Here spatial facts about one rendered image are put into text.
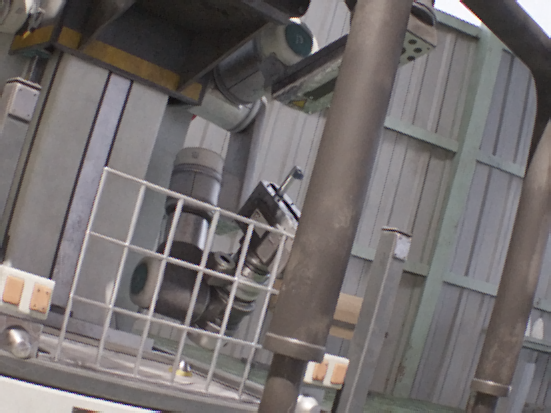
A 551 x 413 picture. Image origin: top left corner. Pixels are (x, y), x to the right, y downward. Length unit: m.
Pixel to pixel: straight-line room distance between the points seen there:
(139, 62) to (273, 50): 0.21
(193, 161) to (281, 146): 6.69
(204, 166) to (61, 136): 0.28
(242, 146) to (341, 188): 0.92
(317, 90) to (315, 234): 0.72
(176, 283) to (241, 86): 0.32
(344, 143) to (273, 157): 7.47
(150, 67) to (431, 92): 7.45
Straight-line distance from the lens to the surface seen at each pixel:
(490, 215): 8.84
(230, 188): 1.47
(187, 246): 1.39
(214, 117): 1.51
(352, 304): 7.38
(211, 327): 1.41
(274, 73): 1.35
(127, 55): 1.29
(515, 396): 7.38
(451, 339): 8.65
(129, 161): 1.31
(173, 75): 1.33
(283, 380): 0.61
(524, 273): 0.87
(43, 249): 1.26
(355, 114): 0.62
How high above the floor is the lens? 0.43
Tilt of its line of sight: 7 degrees up
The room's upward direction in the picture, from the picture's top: 15 degrees clockwise
